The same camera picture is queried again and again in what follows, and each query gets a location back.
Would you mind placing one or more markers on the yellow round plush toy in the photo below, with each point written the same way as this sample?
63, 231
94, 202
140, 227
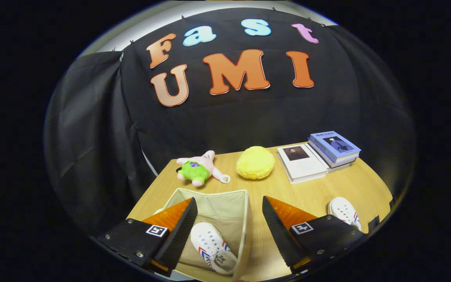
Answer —
255, 162

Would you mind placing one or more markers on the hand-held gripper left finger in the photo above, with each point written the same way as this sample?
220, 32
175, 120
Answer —
180, 235

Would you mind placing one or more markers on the beige fabric storage box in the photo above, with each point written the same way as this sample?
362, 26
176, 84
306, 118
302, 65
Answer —
221, 207

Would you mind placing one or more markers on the black backdrop cloth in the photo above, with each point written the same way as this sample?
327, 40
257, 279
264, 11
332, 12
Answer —
229, 121

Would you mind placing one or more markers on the white striped canvas shoe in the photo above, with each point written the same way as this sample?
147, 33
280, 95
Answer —
211, 246
343, 211

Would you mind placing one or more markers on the blue cover book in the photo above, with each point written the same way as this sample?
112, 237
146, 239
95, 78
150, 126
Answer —
333, 145

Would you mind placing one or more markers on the white portrait cover book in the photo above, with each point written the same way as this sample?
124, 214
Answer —
303, 164

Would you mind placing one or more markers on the pink star plush toy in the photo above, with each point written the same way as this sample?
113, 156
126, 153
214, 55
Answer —
198, 168

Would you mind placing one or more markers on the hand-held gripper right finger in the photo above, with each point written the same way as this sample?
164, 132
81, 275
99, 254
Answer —
278, 235

